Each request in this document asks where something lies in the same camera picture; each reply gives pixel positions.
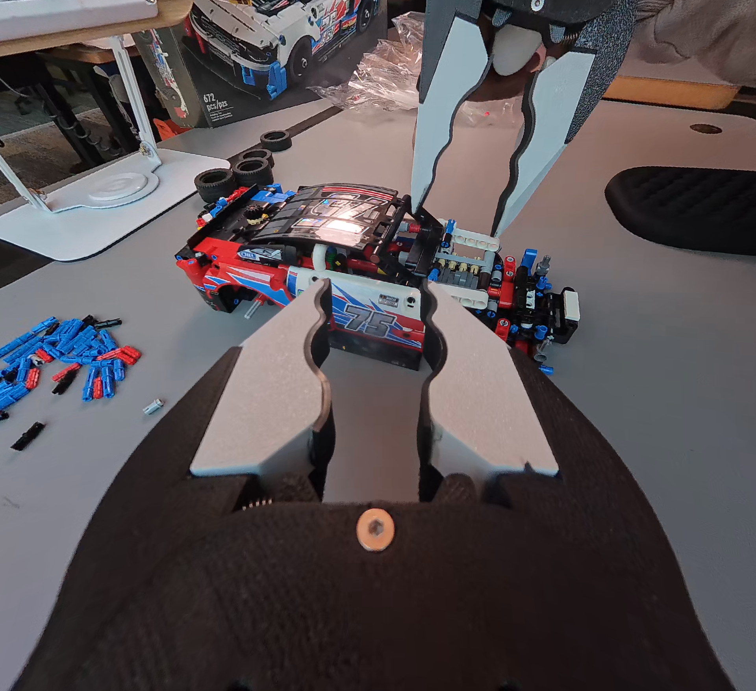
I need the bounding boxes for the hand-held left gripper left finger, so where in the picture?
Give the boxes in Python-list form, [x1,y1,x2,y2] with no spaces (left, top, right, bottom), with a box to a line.
[189,277,333,494]

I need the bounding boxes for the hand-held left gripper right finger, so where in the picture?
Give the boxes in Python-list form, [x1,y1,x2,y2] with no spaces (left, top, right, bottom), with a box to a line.
[417,280,562,502]

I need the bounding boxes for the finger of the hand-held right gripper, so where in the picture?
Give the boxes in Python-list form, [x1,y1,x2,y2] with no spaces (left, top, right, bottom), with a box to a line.
[490,47,597,240]
[409,13,495,218]

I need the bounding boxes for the brick-built toy race car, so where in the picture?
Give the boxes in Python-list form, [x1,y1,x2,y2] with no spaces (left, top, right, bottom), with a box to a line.
[175,183,581,375]

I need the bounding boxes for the person's right hand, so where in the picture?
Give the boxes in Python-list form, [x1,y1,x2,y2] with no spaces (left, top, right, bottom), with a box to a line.
[471,52,548,104]

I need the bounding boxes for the pile of clear plastic bags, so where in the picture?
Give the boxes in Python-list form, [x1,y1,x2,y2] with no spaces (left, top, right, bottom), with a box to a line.
[307,11,523,124]

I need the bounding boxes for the tan wooden board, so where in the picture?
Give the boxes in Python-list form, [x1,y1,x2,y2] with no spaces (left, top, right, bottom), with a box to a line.
[601,73,742,111]

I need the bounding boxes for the black chair seat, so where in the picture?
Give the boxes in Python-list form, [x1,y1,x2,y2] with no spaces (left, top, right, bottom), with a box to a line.
[604,166,756,257]

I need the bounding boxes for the pile of blue pins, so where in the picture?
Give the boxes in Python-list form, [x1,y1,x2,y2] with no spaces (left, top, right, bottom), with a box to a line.
[0,316,143,411]

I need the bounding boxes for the Lego set box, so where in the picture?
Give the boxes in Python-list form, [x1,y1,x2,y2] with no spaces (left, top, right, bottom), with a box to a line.
[131,0,389,129]

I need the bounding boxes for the black connector pin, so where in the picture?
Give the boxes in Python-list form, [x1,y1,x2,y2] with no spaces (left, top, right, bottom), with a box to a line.
[10,421,47,451]

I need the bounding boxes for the silver monitor stand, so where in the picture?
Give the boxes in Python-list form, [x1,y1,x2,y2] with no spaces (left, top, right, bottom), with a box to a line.
[0,0,231,262]

